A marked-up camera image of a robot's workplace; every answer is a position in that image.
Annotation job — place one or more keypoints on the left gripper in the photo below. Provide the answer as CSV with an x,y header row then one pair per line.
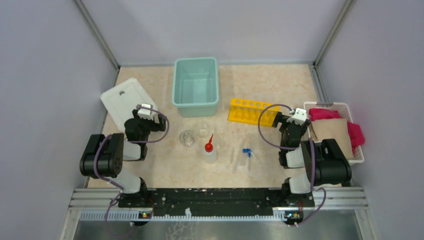
x,y
156,127

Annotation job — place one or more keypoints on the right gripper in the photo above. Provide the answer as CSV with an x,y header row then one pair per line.
x,y
280,118

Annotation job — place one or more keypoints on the yellow test tube rack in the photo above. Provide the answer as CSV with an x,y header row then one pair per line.
x,y
248,111

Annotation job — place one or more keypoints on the clear test tube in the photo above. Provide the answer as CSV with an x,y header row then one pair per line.
x,y
235,159

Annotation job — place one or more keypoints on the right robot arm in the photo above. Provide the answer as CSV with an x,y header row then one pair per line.
x,y
323,161

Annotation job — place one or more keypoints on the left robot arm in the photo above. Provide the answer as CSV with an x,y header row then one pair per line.
x,y
104,155

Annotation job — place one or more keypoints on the white plastic lid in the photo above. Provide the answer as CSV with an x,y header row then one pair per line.
x,y
122,99

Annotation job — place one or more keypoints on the brown paper bag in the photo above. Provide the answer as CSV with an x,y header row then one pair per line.
x,y
337,129

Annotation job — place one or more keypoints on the clear glass beaker front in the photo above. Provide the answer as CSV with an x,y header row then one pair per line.
x,y
187,138

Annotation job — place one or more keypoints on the clear glass beaker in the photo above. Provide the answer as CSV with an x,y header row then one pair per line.
x,y
187,138
204,130

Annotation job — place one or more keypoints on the blue-capped tube left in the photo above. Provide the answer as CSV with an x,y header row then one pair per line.
x,y
244,157

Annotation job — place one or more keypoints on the white perforated basket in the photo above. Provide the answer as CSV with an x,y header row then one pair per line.
x,y
344,111

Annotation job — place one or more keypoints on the clear glass beaker rear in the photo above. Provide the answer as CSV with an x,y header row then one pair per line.
x,y
204,130

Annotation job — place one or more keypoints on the pink cloth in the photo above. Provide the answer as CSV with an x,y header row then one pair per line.
x,y
354,130

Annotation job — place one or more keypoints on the teal plastic bin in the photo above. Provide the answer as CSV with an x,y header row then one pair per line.
x,y
195,88

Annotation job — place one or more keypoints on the red-capped wash bottle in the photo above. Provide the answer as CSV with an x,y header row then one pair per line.
x,y
209,151

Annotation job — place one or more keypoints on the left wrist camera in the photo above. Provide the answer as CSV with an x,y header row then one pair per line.
x,y
145,111

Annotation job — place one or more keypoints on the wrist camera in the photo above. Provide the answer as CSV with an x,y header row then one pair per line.
x,y
299,116
145,111

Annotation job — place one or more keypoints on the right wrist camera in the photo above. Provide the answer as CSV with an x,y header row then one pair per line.
x,y
299,116

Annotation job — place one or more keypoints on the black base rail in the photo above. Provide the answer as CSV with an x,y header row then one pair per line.
x,y
214,202

